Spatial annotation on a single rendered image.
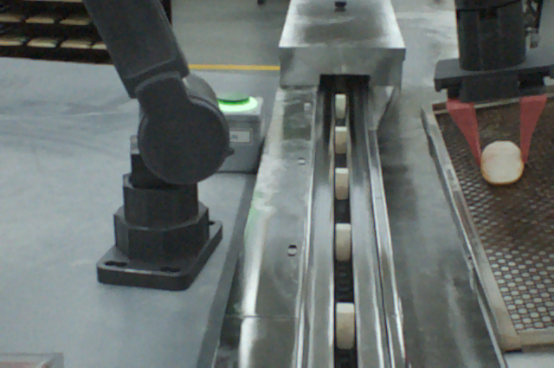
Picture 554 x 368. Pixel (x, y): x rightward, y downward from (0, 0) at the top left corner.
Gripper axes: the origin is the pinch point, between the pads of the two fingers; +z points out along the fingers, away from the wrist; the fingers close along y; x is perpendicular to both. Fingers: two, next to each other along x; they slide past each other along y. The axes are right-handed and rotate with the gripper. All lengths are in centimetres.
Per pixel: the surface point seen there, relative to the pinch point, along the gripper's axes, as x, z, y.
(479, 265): 20.4, 0.8, 2.0
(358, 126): -23.2, 3.5, 17.1
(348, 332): 26.0, 2.8, 11.4
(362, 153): -13.3, 3.5, 15.4
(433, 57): -77, 9, 11
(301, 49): -36.9, -4.3, 26.0
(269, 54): -406, 79, 132
